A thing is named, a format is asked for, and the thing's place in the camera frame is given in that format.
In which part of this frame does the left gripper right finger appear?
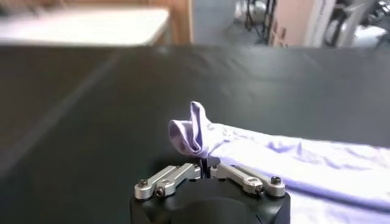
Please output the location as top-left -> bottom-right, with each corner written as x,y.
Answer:
210,163 -> 286,198

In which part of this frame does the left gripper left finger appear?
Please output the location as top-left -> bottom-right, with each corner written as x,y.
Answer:
134,163 -> 202,201

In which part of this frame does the lavender t-shirt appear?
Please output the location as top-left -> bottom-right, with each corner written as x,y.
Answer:
168,100 -> 390,224

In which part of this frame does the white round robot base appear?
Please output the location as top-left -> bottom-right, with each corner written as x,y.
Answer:
234,0 -> 266,24

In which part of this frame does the black table cover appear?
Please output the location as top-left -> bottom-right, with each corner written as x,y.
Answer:
0,44 -> 390,224

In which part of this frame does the wooden folding screen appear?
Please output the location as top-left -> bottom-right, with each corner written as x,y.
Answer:
0,0 -> 193,46

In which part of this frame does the black monitor tripod stand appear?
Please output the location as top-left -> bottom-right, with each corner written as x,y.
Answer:
245,0 -> 277,43

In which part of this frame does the white table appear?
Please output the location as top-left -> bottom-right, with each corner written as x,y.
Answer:
0,7 -> 171,46

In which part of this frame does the white humanoid robot with base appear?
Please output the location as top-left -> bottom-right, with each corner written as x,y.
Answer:
355,0 -> 390,49

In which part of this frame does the white standing desk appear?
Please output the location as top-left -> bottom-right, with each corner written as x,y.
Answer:
322,0 -> 377,48

